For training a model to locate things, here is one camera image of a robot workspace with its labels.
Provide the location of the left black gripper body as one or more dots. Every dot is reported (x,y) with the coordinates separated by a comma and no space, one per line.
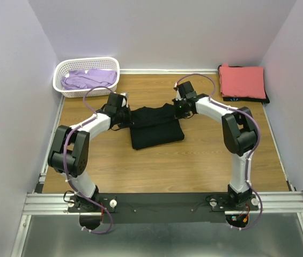
(124,119)

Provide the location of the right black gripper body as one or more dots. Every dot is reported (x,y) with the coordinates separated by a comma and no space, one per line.
(180,110)

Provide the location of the black t shirt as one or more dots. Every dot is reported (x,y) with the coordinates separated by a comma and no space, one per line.
(247,99)
(154,126)

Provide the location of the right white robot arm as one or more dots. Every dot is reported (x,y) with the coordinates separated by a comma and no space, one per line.
(241,136)

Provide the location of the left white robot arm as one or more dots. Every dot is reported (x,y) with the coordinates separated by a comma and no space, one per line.
(69,150)

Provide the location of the purple t shirt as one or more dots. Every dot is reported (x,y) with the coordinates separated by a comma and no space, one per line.
(93,78)

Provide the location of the white plastic laundry basket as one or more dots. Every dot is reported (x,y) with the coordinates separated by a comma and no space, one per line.
(103,63)

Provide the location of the folded red t shirt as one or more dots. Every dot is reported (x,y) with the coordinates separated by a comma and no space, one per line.
(242,81)

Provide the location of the folded black t shirt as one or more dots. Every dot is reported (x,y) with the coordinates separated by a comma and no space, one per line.
(247,99)

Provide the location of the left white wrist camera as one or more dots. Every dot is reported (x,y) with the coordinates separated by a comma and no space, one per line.
(125,99)

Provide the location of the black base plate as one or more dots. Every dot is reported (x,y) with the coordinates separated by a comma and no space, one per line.
(138,208)

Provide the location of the aluminium frame rail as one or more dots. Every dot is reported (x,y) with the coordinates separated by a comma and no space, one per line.
(45,204)

